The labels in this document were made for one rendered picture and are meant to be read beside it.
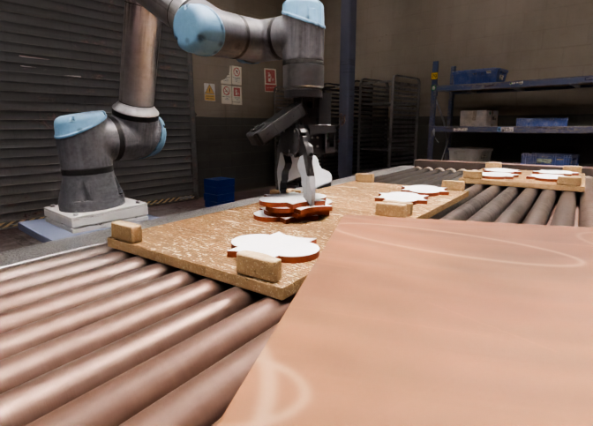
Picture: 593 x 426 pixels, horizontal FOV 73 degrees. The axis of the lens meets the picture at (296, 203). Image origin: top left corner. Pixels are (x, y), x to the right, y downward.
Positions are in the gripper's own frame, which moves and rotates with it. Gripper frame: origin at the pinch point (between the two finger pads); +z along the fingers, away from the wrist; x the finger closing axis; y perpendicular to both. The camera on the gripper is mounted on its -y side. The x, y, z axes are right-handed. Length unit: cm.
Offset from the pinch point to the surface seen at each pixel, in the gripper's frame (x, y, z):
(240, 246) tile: -16.0, -17.4, 2.7
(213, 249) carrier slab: -12.4, -20.0, 3.6
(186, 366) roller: -35.1, -30.0, 6.0
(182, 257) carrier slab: -14.0, -24.9, 3.6
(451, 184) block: 7, 54, 2
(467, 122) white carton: 274, 405, -19
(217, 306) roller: -26.5, -24.3, 5.6
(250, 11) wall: 584, 248, -197
